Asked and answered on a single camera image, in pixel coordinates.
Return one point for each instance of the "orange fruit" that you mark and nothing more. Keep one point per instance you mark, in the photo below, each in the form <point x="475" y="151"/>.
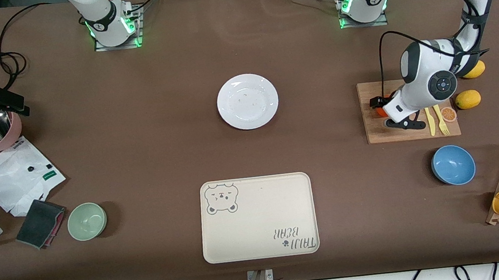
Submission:
<point x="381" y="112"/>

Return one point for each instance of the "white round plate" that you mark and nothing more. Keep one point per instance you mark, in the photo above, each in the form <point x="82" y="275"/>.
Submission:
<point x="247" y="101"/>

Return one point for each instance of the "bamboo cutting board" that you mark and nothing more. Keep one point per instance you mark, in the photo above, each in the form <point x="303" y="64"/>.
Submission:
<point x="373" y="131"/>

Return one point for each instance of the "yellow plastic knife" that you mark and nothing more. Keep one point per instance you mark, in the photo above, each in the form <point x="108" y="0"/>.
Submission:
<point x="431" y="124"/>

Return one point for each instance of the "yellow plastic fork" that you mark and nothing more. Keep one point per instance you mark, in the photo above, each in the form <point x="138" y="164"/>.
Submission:
<point x="442" y="122"/>

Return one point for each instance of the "toy orange slice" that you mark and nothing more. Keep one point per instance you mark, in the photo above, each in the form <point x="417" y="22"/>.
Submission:
<point x="449" y="114"/>

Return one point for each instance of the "yellow lemon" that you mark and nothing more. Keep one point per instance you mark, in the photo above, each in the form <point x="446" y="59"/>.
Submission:
<point x="476" y="71"/>
<point x="468" y="99"/>

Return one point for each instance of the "white plastic bag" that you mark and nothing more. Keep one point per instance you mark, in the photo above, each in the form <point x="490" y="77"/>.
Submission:
<point x="9" y="176"/>

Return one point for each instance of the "blue bowl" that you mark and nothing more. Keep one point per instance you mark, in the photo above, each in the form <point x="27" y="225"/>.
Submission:
<point x="453" y="165"/>

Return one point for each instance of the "dark grey folded cloth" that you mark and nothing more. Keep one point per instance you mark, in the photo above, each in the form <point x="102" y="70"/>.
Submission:
<point x="39" y="224"/>

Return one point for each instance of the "pale green bowl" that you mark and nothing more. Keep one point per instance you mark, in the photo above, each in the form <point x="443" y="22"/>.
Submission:
<point x="87" y="221"/>

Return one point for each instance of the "cream bear print tray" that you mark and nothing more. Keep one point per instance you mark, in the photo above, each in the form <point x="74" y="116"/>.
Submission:
<point x="259" y="223"/>

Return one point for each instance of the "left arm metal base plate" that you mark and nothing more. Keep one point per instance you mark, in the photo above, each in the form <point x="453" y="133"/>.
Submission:
<point x="343" y="23"/>

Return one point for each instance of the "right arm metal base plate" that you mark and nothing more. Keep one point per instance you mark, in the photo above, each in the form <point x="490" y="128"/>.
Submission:
<point x="139" y="30"/>

